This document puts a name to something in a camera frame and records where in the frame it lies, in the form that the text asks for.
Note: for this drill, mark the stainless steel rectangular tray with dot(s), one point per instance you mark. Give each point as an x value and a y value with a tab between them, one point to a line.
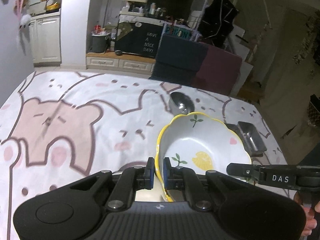
250	135

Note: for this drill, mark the cartoon bear print sheet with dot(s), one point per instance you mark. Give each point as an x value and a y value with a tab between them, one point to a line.
75	130

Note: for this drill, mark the navy cushion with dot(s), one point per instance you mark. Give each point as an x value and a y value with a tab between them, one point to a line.
180	55

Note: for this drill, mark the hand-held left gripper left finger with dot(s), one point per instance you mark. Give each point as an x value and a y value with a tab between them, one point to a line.
150	172

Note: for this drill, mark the maroon cushion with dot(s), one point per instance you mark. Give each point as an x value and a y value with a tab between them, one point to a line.
220	65

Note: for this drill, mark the stainless steel bowl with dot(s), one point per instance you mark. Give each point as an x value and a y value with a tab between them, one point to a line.
180	102

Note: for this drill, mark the black net basket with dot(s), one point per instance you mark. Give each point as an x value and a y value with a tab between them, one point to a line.
315	112

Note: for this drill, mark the person's right hand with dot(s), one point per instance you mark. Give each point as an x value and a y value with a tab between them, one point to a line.
313	217

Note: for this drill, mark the wooden bench with drawers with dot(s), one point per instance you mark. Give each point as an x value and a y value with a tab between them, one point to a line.
105	62

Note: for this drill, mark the yellow-rimmed floral bowl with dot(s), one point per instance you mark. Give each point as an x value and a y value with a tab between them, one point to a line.
200	135

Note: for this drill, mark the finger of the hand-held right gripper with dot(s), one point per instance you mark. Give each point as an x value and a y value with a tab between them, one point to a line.
242	171

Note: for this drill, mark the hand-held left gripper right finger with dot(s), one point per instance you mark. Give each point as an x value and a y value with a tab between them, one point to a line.
166	173

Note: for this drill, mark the pink white hanging plush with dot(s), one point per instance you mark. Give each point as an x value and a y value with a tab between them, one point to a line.
25	20

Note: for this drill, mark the black folding frame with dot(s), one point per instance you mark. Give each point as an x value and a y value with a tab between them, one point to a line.
217	17

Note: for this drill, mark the small dark bowl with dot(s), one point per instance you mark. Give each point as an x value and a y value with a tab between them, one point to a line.
118	53

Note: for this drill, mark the dark grey trash bin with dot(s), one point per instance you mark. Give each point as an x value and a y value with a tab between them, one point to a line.
99	43

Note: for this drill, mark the teal lettered crate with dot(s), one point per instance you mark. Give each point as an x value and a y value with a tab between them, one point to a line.
178	32

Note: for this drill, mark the black chalk-lettered cabinet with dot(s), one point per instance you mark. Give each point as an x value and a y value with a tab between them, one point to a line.
135	42

